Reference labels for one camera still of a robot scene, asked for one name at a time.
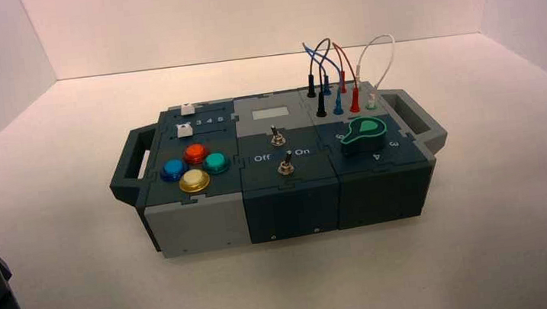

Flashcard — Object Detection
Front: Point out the dark teal grey task box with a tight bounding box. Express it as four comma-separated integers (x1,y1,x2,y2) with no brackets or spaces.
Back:
101,72,459,265

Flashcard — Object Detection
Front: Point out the grey rectangular display screen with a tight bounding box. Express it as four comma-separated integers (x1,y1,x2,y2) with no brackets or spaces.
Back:
251,106,290,122

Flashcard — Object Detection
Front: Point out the green round push button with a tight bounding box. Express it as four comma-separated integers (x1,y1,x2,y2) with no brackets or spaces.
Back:
201,151,233,177

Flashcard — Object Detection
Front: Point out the red round push button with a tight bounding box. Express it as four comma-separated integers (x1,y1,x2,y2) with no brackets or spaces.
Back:
182,142,211,167

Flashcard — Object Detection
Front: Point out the yellow round push button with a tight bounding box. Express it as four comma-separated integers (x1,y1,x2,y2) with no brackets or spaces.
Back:
177,167,213,195

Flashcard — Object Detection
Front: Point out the green rotary selector knob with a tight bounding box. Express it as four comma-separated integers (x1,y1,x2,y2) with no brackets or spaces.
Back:
337,114,392,157

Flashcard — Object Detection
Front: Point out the blue round push button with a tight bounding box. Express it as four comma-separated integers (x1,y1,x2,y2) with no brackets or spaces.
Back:
158,156,191,185

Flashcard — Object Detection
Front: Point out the small metal toggle switch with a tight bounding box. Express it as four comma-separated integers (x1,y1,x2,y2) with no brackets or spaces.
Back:
275,151,295,177
268,123,287,149

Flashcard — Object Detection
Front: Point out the black banana plug cable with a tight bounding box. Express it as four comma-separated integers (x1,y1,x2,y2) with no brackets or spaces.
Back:
301,37,339,120

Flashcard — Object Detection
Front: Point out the blue banana plug cable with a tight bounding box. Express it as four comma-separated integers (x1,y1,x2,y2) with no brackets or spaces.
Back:
301,38,347,119

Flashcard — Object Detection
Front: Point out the red banana plug cable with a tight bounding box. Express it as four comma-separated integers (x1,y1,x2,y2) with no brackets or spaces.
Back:
332,40,362,116

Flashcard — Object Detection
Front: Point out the white banana plug cable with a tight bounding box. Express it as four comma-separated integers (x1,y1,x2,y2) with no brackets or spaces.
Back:
351,32,404,112

